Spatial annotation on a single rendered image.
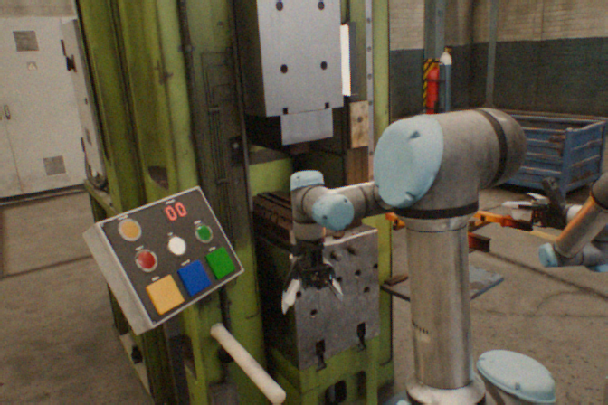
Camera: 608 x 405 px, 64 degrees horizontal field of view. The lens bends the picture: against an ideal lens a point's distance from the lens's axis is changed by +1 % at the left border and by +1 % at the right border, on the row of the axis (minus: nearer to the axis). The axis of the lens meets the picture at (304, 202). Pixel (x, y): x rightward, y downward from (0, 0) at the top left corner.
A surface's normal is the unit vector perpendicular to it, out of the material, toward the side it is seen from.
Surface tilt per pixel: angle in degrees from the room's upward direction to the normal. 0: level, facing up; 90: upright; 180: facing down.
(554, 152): 89
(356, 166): 90
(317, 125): 90
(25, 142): 90
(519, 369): 8
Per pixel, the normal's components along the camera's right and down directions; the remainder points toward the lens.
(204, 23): 0.54, 0.22
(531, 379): 0.06, -0.97
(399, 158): -0.92, 0.04
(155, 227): 0.70, -0.38
